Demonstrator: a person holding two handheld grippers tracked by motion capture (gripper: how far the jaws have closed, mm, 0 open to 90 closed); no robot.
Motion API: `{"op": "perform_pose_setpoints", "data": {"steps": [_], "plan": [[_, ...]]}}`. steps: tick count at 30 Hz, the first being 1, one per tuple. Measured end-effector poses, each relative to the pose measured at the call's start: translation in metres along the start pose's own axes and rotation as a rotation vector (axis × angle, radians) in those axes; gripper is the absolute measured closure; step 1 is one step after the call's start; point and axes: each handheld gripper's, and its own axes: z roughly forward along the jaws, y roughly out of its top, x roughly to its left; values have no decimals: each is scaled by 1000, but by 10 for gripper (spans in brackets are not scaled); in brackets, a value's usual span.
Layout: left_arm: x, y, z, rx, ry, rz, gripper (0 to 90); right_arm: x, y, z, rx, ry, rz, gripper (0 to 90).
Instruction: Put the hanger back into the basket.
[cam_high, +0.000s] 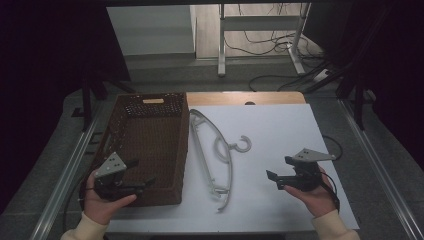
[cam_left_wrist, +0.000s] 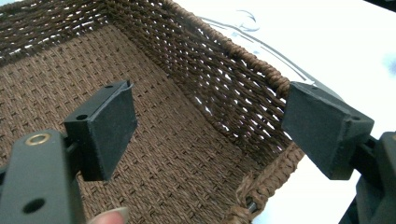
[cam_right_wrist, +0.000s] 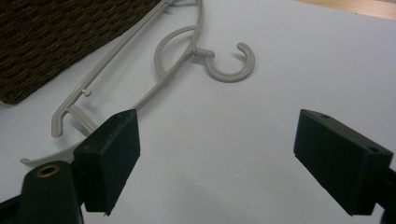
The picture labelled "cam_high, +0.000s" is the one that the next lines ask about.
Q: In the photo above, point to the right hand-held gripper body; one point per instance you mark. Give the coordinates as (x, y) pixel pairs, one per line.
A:
(305, 176)

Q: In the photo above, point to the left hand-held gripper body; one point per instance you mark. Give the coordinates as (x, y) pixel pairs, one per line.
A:
(111, 165)

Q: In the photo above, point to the brown woven basket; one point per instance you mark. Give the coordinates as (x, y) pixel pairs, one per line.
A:
(150, 143)

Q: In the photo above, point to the grey plastic clothes hanger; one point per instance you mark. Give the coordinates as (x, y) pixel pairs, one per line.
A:
(218, 191)

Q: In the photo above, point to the person's right hand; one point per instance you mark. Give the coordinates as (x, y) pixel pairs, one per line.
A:
(316, 201)

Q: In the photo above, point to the person's left hand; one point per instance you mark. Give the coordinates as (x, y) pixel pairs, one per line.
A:
(98, 208)

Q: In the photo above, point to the white sheet table cover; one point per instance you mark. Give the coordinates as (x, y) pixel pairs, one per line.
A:
(276, 133)

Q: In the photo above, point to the black metal stand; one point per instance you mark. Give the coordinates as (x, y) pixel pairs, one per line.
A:
(358, 106)
(87, 106)

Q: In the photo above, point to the white power strip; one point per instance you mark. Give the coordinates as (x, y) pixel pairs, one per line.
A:
(321, 75)

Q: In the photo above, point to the grey white cabinet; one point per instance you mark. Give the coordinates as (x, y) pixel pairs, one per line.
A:
(150, 30)

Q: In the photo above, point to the aluminium rail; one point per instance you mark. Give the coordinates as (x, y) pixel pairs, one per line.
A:
(376, 160)
(66, 170)

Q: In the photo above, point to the white metal desk frame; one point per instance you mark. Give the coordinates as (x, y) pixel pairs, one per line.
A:
(260, 23)

